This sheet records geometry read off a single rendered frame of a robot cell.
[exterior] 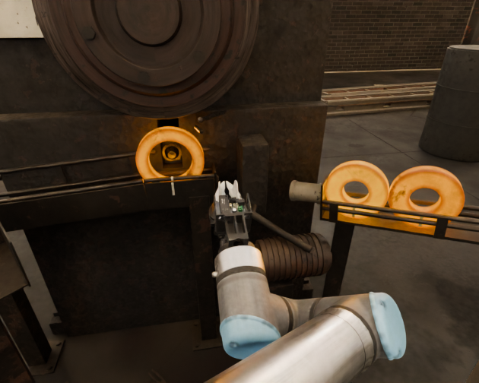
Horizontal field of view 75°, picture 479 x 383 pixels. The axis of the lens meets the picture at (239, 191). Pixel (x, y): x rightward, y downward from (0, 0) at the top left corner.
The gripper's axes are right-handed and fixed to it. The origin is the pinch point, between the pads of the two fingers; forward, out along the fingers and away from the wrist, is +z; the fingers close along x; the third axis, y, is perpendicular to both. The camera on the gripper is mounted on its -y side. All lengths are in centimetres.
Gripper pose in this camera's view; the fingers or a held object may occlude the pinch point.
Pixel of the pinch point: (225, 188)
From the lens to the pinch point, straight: 74.3
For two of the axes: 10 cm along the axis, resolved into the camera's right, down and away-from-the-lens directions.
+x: -9.9, 0.7, -1.3
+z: -1.4, -7.3, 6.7
